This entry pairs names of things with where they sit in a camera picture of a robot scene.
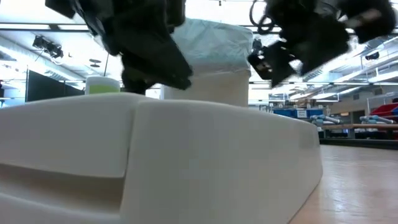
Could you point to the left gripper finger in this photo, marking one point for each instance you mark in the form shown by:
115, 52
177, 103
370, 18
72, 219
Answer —
133, 81
161, 62

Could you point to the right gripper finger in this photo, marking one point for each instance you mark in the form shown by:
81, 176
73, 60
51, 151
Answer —
385, 18
276, 62

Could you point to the light blue bin liner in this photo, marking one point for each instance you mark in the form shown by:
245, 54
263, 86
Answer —
214, 43

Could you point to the white plastic trash bin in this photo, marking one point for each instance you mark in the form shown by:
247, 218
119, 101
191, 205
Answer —
217, 90

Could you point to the white bin lid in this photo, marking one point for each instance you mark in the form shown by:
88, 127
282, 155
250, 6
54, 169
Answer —
155, 161

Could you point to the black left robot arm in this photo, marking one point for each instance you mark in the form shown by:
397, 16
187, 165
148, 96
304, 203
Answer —
62, 6

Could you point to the pale blue robot arm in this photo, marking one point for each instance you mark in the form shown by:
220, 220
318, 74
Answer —
377, 119
326, 119

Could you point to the green wipes canister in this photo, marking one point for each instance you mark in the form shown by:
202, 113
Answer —
102, 85

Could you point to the black ceiling dome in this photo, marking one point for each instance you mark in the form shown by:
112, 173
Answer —
372, 56

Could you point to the dark ceiling sensor disc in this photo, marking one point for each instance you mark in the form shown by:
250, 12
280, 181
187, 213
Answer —
95, 61

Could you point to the blue storage bin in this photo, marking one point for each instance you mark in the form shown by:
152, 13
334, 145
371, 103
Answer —
314, 112
283, 113

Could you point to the black room divider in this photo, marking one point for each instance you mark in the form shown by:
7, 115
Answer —
46, 87

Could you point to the wooden bench top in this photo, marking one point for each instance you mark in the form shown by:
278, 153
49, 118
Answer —
357, 126

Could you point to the black ceiling camera device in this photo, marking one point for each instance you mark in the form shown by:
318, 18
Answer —
48, 46

